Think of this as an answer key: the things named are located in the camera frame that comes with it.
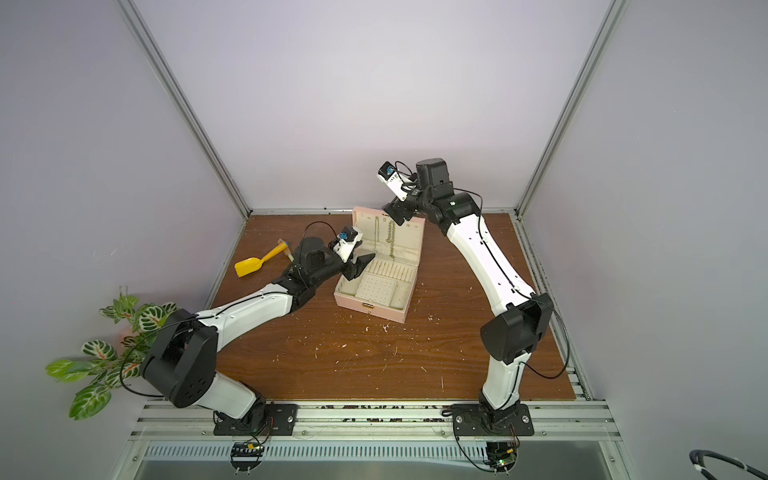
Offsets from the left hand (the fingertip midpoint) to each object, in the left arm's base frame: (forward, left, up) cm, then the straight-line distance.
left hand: (367, 246), depth 83 cm
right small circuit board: (-46, -34, -23) cm, 62 cm away
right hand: (+10, -10, +15) cm, 21 cm away
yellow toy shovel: (+7, +45, -20) cm, 50 cm away
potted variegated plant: (-35, +49, +5) cm, 61 cm away
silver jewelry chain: (+9, -7, -6) cm, 12 cm away
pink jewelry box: (-4, -5, -14) cm, 16 cm away
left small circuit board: (-47, +29, -25) cm, 60 cm away
